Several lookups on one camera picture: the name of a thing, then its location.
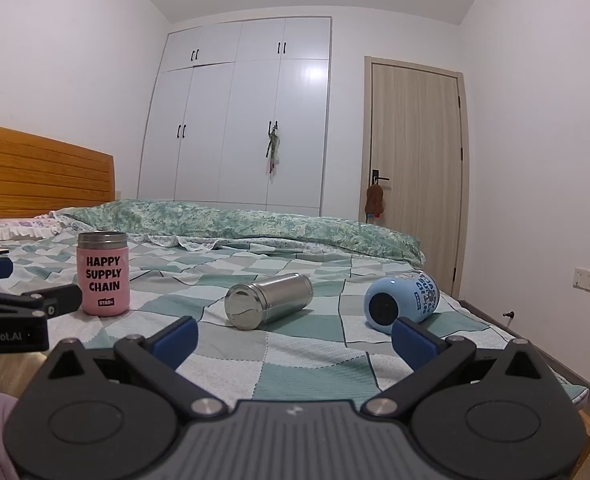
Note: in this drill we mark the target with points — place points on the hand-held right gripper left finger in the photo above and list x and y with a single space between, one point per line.
177 340

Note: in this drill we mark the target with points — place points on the stainless steel cup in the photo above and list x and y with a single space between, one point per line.
270 301

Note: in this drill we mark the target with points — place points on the pink cup with steel rim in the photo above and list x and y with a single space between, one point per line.
104 280

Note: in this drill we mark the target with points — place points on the wooden headboard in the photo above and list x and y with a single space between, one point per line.
40 175

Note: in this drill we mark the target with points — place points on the purple floral pillow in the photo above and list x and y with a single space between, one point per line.
15 227

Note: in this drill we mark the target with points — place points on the green hanging ornament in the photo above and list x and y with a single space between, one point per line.
273 152

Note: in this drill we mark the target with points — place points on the green floral quilt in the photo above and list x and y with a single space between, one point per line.
275 230

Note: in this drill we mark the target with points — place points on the brown hanging pouch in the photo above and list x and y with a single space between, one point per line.
374 202

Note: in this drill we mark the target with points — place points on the light blue printed cup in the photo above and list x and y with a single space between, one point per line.
405 300

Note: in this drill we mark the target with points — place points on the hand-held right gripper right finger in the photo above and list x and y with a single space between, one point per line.
415 345

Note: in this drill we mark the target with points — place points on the green checkered bed sheet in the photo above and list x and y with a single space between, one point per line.
285 347

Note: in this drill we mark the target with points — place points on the light wooden door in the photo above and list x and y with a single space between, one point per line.
415 135

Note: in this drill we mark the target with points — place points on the white wardrobe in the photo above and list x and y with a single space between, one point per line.
255 125

